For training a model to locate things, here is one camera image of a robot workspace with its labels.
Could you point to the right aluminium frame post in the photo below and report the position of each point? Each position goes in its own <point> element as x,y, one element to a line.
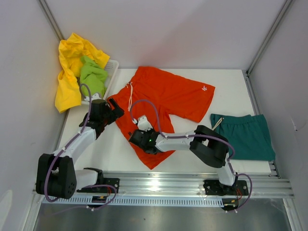
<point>270,34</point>

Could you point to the yellow shorts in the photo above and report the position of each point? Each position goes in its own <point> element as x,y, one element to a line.
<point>70,52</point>

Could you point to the aluminium frame post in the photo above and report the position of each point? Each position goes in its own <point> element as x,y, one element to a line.
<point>50,19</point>
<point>270,34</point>

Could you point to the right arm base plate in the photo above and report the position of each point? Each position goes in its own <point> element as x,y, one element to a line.
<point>214,187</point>

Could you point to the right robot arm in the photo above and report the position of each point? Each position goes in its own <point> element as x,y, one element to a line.
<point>210,147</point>

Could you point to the aluminium mounting rail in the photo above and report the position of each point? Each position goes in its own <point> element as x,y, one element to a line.
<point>191,185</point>

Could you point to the left aluminium frame post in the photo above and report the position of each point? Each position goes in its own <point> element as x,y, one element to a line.
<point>50,19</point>

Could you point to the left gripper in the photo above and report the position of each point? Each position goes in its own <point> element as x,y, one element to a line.
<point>117,112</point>

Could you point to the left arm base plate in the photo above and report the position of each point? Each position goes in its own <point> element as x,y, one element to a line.
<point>103,186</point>

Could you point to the white plastic basket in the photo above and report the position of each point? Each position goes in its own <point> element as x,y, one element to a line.
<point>111,67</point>

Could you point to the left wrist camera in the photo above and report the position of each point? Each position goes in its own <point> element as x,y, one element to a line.
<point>93,97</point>

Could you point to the orange shorts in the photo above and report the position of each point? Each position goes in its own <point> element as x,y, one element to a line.
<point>158,94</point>

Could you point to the teal green shorts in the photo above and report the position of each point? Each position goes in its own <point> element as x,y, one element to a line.
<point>249,135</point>

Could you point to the lime green shorts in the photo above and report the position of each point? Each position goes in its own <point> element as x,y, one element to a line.
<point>92,75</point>

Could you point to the slotted cable duct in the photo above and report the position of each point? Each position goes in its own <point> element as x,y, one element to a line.
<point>143,201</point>

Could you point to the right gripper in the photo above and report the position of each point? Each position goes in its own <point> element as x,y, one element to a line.
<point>150,130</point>

